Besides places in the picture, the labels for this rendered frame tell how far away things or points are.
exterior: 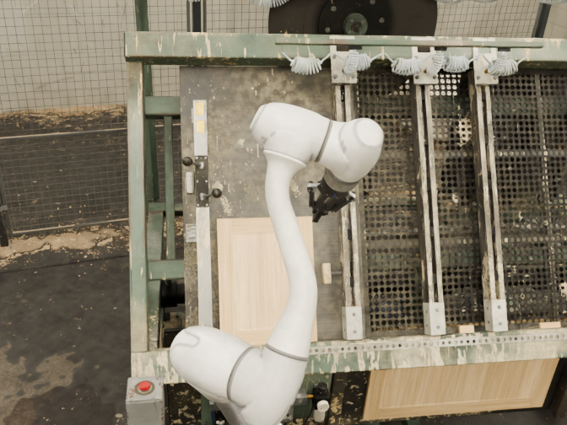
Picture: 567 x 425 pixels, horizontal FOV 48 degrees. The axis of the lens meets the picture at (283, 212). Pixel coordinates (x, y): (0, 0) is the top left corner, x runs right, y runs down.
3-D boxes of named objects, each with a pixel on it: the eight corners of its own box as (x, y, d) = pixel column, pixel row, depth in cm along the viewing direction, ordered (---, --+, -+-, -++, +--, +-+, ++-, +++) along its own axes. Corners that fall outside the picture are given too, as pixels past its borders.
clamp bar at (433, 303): (419, 334, 252) (443, 340, 228) (402, 46, 263) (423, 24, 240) (443, 332, 253) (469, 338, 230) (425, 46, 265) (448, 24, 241)
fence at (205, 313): (199, 347, 239) (199, 348, 235) (192, 102, 248) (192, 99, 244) (213, 346, 240) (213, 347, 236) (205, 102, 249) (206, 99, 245)
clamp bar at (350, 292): (337, 338, 247) (353, 345, 223) (324, 45, 258) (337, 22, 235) (363, 336, 248) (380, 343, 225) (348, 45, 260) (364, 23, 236)
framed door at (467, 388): (361, 416, 295) (363, 420, 293) (376, 325, 268) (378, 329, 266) (539, 403, 309) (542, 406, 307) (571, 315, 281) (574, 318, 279)
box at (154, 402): (129, 440, 216) (125, 402, 207) (131, 413, 226) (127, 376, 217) (164, 437, 218) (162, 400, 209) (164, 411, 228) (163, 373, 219)
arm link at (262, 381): (296, 363, 133) (243, 339, 138) (268, 444, 132) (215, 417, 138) (318, 360, 144) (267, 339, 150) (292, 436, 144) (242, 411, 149)
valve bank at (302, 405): (202, 455, 234) (202, 410, 222) (201, 425, 246) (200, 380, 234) (334, 444, 241) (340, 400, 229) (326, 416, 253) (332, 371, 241)
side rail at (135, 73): (133, 349, 241) (131, 352, 230) (128, 70, 252) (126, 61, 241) (149, 348, 242) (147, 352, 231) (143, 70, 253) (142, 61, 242)
